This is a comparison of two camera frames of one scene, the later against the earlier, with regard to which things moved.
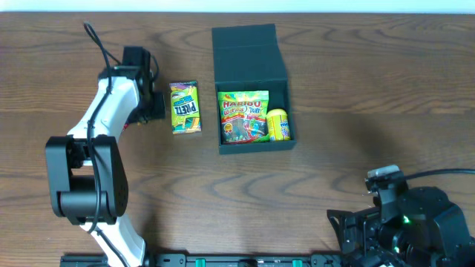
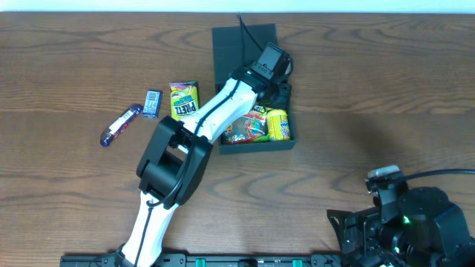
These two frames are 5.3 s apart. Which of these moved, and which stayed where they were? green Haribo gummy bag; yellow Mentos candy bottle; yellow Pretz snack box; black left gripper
Moved: black left gripper
Stayed: yellow Mentos candy bottle; yellow Pretz snack box; green Haribo gummy bag
